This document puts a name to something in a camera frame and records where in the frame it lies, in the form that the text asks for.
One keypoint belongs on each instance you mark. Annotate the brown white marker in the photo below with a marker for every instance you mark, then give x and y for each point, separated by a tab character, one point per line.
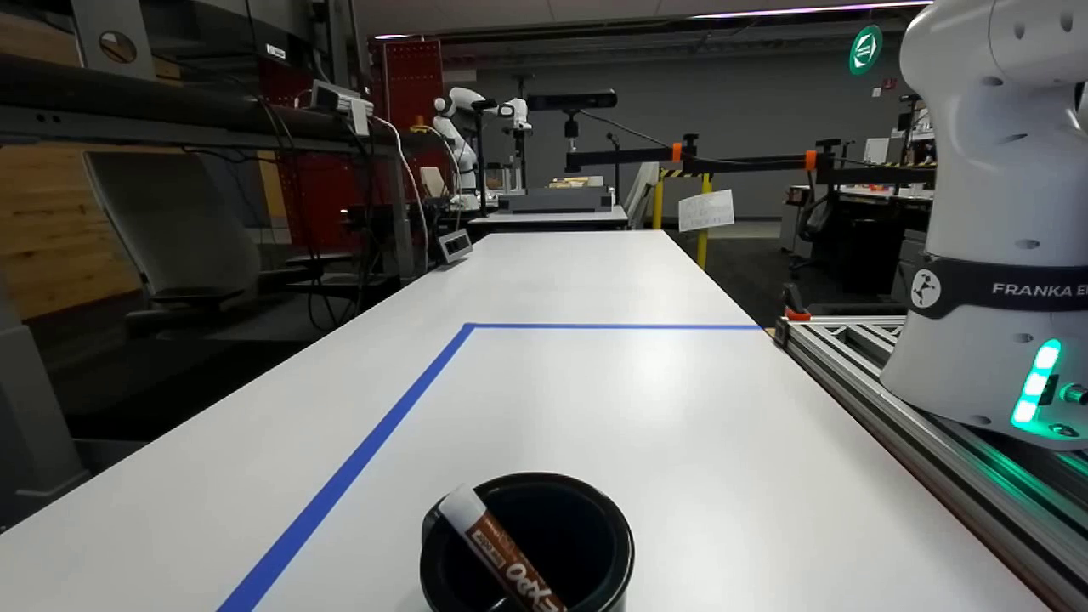
499	555

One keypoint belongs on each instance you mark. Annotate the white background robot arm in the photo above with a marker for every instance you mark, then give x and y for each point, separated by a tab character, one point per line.
465	189

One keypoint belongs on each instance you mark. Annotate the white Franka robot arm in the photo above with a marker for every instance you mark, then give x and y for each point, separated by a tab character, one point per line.
997	309

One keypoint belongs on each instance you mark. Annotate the blue tape line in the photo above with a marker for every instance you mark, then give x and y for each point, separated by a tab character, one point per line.
325	502

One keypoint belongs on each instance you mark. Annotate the white paper sign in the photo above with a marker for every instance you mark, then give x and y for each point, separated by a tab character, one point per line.
703	211

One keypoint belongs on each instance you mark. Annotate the black round bowl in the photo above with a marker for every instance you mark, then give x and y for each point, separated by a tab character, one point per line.
570	530

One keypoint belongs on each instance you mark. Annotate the green round sign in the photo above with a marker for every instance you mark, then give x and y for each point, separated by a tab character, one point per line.
863	48

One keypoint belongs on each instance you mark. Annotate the aluminium extrusion rail frame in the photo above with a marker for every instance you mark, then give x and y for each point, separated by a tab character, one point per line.
1022	502

